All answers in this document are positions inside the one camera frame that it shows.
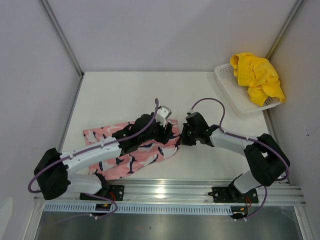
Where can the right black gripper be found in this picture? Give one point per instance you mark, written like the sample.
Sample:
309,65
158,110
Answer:
184,139

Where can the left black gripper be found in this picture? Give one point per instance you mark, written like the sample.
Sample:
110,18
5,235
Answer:
163,137

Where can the pink whale print shorts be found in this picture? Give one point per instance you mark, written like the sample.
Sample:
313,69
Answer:
126,165

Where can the yellow shorts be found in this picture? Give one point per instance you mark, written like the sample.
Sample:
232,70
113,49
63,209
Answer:
259,76

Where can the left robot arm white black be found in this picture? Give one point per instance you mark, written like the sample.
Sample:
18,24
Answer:
112,152

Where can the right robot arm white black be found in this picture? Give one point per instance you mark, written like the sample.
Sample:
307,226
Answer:
266,161

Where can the white perforated plastic basket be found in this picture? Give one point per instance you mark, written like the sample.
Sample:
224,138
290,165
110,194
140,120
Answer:
236,95

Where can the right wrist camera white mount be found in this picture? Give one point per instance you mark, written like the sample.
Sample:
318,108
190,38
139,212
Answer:
191,111

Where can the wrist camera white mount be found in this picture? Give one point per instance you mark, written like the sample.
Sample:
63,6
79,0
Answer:
163,114
191,111

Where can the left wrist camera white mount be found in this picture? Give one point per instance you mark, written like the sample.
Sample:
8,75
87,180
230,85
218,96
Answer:
163,114

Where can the aluminium mounting rail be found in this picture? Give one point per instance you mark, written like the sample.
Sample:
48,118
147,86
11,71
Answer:
195,192

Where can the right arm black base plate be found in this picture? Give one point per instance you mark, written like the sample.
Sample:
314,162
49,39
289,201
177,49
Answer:
225,194

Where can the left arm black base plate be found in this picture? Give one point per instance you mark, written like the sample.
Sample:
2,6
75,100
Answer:
113,192

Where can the white slotted cable duct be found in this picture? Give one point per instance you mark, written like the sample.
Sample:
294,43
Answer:
134,208

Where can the right aluminium corner post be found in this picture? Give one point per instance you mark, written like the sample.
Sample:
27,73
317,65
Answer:
288,23

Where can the aluminium corner post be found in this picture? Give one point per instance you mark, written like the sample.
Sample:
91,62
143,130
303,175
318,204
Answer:
52,19
288,23

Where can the left aluminium corner post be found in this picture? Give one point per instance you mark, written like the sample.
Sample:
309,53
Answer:
52,19

